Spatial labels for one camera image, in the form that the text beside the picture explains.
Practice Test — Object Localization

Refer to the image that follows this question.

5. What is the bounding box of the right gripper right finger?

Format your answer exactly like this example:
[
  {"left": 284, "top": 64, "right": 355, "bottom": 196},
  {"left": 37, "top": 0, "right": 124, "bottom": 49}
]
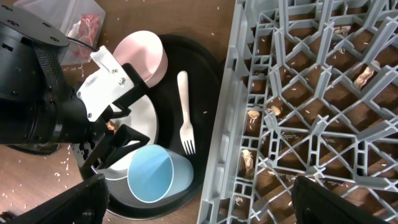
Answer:
[{"left": 292, "top": 176, "right": 385, "bottom": 224}]

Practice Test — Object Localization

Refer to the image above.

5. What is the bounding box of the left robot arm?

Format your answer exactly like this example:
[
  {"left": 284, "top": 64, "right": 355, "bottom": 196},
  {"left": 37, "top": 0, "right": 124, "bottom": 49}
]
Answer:
[{"left": 1, "top": 4, "right": 149, "bottom": 169}]

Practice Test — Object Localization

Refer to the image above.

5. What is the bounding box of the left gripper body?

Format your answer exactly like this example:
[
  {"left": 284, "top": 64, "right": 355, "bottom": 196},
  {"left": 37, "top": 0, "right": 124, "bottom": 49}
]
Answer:
[{"left": 76, "top": 46, "right": 148, "bottom": 122}]

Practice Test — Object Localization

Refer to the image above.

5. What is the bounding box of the clear plastic bin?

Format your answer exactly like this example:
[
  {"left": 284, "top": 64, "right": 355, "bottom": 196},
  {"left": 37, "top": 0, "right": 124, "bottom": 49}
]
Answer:
[{"left": 14, "top": 0, "right": 106, "bottom": 48}]

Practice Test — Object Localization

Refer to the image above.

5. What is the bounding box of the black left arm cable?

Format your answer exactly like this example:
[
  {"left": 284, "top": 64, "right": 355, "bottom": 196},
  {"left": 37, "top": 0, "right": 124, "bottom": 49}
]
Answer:
[{"left": 67, "top": 37, "right": 100, "bottom": 53}]

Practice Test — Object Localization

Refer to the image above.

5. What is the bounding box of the brown food scrap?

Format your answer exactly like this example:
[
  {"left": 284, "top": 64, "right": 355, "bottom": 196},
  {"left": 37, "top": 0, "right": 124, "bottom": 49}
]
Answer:
[{"left": 106, "top": 121, "right": 118, "bottom": 133}]

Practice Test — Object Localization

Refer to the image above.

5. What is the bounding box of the grey plate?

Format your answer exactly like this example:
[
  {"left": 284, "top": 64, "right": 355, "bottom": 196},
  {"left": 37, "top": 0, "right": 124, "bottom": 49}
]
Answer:
[{"left": 95, "top": 95, "right": 159, "bottom": 180}]

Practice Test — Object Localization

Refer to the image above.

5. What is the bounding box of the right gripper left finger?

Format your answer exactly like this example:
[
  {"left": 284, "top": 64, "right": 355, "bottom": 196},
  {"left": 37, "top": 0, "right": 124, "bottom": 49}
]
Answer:
[{"left": 9, "top": 174, "right": 109, "bottom": 224}]

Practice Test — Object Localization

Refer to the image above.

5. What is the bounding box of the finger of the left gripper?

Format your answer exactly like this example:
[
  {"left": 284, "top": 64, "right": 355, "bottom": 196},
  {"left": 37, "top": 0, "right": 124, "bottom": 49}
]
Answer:
[
  {"left": 79, "top": 124, "right": 115, "bottom": 174},
  {"left": 102, "top": 124, "right": 150, "bottom": 168}
]

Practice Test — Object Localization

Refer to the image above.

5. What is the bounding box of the light blue cup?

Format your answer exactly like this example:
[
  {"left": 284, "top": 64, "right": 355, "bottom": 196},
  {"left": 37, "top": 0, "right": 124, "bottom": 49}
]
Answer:
[{"left": 127, "top": 144, "right": 194, "bottom": 203}]

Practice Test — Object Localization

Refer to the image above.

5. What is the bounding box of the round black serving tray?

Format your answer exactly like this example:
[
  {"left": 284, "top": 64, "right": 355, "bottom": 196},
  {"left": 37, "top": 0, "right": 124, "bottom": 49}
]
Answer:
[{"left": 107, "top": 34, "right": 222, "bottom": 220}]

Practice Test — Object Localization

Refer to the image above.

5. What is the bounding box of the pink bowl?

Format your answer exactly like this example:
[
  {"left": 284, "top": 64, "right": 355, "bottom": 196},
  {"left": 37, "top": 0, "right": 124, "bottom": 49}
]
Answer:
[{"left": 113, "top": 30, "right": 168, "bottom": 88}]

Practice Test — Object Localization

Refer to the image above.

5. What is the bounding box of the red snack wrapper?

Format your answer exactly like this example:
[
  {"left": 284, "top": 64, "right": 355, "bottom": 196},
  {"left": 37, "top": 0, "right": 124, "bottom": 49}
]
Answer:
[{"left": 68, "top": 14, "right": 100, "bottom": 60}]

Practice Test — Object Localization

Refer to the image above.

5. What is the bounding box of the grey dishwasher rack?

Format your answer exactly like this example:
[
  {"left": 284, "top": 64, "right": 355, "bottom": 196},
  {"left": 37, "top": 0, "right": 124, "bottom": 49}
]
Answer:
[{"left": 198, "top": 0, "right": 397, "bottom": 223}]

